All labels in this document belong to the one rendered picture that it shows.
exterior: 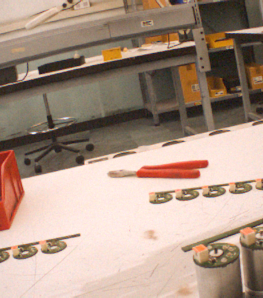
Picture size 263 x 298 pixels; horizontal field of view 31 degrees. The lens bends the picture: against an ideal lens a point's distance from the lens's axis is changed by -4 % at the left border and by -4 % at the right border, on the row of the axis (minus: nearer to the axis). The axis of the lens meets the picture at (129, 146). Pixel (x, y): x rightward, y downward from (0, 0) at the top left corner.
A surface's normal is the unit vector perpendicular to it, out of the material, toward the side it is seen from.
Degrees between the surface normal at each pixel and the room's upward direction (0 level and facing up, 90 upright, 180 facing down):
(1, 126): 90
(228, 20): 90
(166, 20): 90
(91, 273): 0
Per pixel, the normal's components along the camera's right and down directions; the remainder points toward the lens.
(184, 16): 0.15, 0.22
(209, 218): -0.19, -0.95
